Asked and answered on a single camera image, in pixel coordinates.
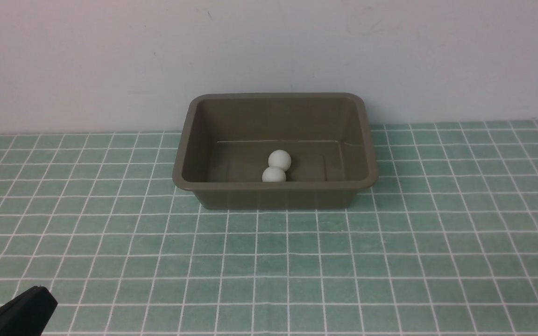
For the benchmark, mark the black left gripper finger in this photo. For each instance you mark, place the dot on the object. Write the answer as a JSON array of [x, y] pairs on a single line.
[[28, 313]]

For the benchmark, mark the white ping-pong ball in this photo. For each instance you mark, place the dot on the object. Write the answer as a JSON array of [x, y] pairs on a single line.
[[273, 174], [280, 159]]

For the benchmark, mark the brown plastic bin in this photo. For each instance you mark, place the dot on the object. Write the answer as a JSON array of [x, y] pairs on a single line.
[[227, 139]]

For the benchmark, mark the green checkered tablecloth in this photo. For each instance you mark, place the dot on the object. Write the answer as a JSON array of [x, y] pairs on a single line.
[[445, 244]]

